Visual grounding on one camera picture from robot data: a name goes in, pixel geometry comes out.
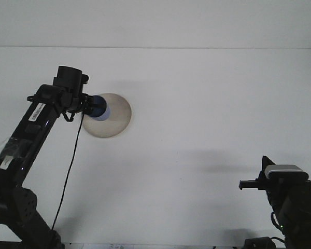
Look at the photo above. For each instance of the black mounting platform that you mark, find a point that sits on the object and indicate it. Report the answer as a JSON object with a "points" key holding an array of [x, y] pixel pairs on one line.
{"points": [[2, 245]]}

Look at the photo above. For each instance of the pale round plate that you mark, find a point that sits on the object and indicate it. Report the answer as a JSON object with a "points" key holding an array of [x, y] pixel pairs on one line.
{"points": [[116, 122]]}

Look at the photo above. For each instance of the pale blue cup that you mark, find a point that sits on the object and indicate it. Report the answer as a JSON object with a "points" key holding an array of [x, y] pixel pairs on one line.
{"points": [[107, 114]]}

